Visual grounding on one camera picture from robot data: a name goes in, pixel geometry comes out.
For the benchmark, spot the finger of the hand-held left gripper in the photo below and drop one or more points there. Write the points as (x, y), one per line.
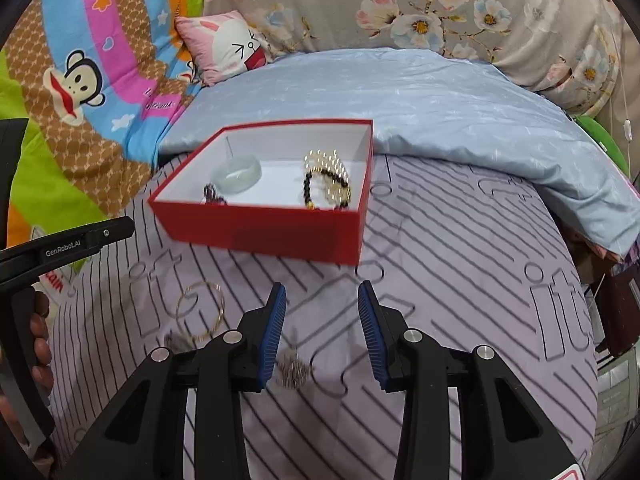
(10, 160)
(75, 247)

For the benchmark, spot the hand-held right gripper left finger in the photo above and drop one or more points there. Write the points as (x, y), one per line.
(272, 332)

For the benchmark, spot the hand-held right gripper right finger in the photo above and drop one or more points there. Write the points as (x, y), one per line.
(372, 335)

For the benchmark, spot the thin gold bangle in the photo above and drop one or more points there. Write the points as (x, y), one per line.
(223, 305)

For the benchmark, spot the red jewelry box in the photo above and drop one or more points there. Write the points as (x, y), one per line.
(260, 234)

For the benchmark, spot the person's left hand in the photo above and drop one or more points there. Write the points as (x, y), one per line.
(41, 345)

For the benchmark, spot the purple striped bedsheet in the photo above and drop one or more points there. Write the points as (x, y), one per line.
(450, 260)

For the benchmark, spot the monkey printed blanket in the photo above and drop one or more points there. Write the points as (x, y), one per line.
(100, 60)

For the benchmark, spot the pale jade bangle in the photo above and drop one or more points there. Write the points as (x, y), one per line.
(237, 184)

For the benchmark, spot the light blue quilt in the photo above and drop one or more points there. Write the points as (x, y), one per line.
(450, 110)

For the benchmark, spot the pink cat pillow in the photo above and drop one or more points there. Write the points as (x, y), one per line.
(225, 45)

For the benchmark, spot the dark maroon furniture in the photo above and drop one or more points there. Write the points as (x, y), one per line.
(622, 310)

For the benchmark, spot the green plastic object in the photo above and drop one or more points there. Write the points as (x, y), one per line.
(602, 140)

